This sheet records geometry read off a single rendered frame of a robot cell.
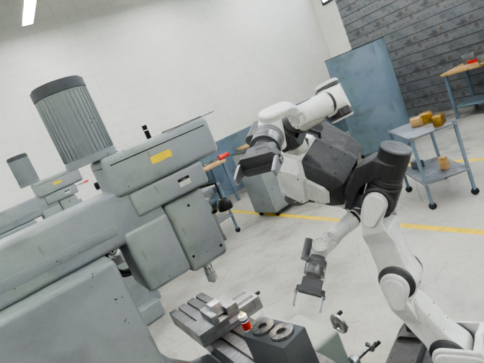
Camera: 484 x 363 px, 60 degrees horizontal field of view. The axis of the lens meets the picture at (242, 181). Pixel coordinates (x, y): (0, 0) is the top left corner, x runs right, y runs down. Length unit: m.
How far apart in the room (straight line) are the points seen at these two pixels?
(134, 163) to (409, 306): 1.19
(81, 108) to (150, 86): 7.20
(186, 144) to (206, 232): 0.38
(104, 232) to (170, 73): 7.56
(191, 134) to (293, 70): 8.98
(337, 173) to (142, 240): 0.78
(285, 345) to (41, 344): 0.79
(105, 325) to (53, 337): 0.16
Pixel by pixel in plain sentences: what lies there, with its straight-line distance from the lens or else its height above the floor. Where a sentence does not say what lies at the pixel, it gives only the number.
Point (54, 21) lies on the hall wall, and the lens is 8.80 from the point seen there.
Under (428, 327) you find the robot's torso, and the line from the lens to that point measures 1.88.
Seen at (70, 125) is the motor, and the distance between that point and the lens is 1.64.
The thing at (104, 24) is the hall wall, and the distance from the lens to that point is 8.95.
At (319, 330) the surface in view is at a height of 0.70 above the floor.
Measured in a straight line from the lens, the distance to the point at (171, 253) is 1.70.
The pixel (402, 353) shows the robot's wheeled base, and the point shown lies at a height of 0.59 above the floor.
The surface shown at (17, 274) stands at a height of 1.65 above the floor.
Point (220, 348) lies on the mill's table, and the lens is 2.03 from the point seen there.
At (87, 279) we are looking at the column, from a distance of 1.52.
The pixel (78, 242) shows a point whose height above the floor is 1.65.
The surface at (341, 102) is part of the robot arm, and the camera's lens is 1.34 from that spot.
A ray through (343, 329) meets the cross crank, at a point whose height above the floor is 0.58.
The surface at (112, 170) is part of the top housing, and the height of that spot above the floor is 1.84.
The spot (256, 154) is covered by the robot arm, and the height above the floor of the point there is 1.76.
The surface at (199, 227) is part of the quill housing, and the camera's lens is 1.76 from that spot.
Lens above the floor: 1.91
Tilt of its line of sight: 11 degrees down
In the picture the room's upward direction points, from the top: 23 degrees counter-clockwise
